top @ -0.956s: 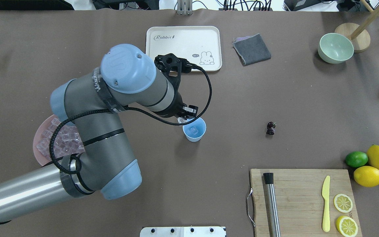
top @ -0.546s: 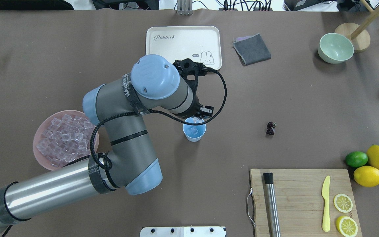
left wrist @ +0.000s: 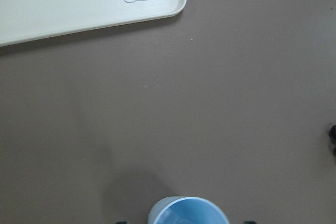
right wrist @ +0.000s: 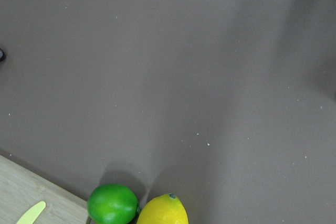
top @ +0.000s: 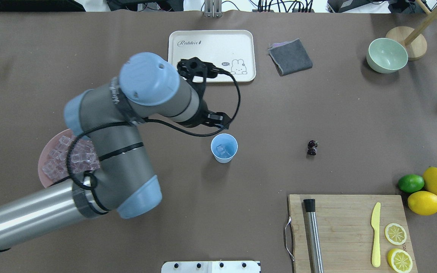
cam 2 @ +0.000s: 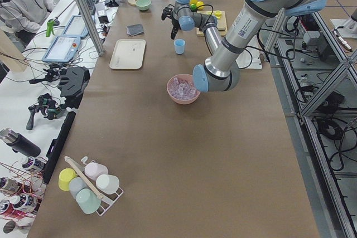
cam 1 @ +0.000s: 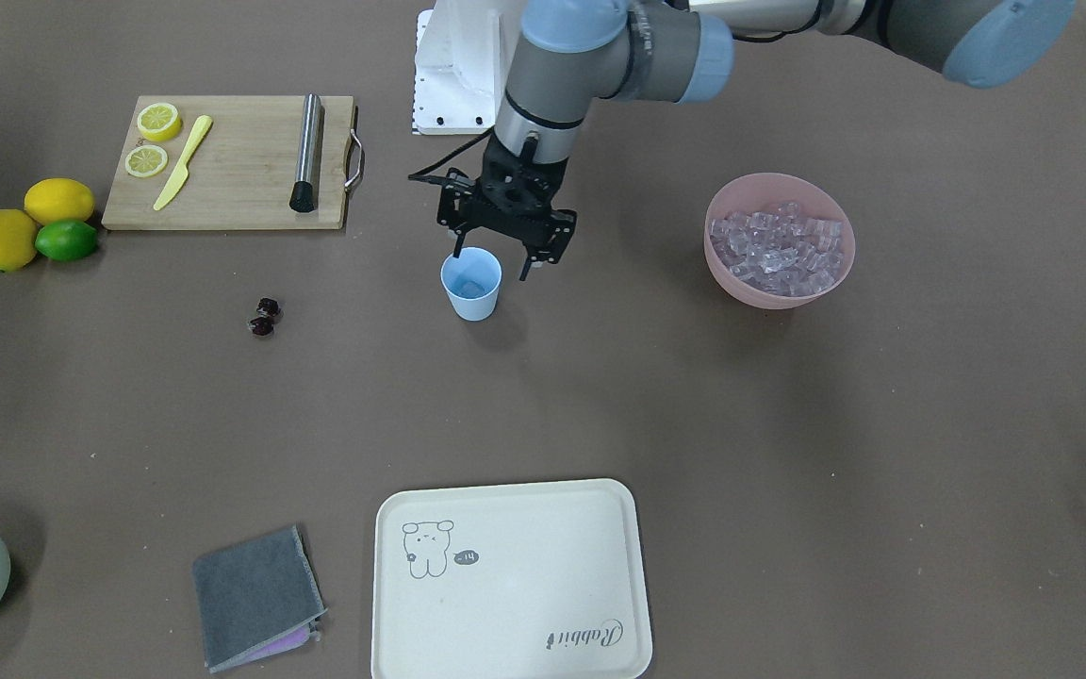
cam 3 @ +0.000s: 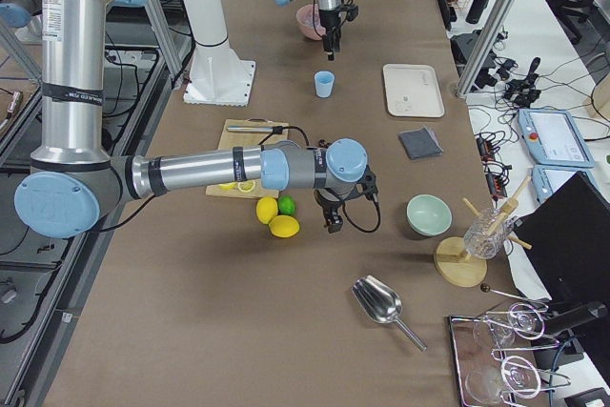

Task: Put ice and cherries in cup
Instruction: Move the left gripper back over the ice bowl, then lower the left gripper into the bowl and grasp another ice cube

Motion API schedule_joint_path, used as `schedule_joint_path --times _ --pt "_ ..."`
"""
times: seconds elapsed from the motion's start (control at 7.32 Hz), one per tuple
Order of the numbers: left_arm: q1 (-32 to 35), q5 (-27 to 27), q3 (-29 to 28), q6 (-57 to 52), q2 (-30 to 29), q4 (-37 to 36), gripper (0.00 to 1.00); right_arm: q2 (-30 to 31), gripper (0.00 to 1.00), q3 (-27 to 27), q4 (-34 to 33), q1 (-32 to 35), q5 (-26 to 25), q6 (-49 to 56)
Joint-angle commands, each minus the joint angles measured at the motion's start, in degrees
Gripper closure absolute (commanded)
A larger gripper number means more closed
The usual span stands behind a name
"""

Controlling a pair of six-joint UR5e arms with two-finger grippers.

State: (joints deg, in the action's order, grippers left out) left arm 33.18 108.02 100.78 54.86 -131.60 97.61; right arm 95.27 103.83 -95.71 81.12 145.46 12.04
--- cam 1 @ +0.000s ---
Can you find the light blue plastic cup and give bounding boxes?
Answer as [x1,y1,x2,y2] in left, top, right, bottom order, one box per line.
[439,248,502,322]

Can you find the dark red cherries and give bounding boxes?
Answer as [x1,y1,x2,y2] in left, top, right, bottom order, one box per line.
[247,297,283,337]

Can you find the yellow lemon front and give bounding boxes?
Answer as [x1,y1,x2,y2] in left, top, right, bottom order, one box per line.
[0,209,39,273]

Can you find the yellow lemon near lime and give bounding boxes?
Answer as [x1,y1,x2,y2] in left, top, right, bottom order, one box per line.
[25,177,96,226]

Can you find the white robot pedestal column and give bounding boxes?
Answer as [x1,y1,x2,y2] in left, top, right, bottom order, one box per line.
[411,1,526,135]

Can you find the wooden cutting board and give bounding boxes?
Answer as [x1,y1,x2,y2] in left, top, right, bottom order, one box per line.
[102,95,363,232]

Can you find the grey folded cloth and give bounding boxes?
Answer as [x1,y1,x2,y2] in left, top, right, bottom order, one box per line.
[192,524,327,674]

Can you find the pink bowl with ice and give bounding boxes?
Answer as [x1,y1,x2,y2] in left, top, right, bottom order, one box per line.
[702,173,856,310]

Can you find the green lime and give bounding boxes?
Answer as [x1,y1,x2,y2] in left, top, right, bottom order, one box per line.
[34,221,98,261]

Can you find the black handled metal knife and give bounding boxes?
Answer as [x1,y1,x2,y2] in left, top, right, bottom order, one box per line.
[288,93,326,214]

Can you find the yellow plastic knife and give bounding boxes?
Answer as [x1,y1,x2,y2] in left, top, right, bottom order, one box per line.
[152,115,214,211]

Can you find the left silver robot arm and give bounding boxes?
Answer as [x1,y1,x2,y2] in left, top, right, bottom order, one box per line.
[414,1,1075,278]

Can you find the lemon half slice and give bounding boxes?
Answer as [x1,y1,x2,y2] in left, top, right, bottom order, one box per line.
[123,143,169,179]
[135,102,184,142]

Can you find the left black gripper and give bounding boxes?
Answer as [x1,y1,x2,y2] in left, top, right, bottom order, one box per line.
[435,133,577,282]

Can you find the beige plastic tray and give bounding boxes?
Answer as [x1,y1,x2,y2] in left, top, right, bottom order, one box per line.
[370,478,654,678]

